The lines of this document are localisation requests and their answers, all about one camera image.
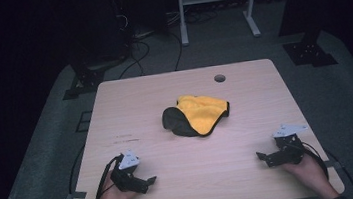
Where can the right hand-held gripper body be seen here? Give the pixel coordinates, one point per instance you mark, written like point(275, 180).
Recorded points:
point(288, 154)

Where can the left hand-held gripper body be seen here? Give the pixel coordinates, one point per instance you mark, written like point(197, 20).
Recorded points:
point(130, 180)

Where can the yellow and black cloth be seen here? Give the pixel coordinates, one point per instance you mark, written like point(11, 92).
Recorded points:
point(201, 115)

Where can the person's right hand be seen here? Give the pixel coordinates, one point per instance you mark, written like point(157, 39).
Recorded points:
point(308, 173)

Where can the grey tape strip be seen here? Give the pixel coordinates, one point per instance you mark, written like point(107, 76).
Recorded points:
point(75, 195)
point(333, 164)

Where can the grey table grommet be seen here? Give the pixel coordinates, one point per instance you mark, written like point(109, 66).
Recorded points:
point(219, 78)

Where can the black stand base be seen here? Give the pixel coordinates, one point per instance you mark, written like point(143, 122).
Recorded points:
point(85, 81)
point(310, 52)

